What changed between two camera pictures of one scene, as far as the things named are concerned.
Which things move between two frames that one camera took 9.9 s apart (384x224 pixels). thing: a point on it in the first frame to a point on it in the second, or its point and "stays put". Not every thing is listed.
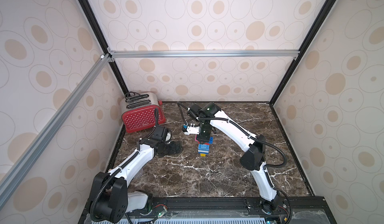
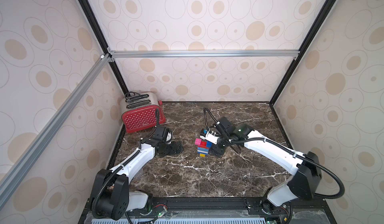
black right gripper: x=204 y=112 to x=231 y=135
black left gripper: x=174 y=149 stays put
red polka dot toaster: x=138 y=111 stays put
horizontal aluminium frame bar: x=204 y=53 stays put
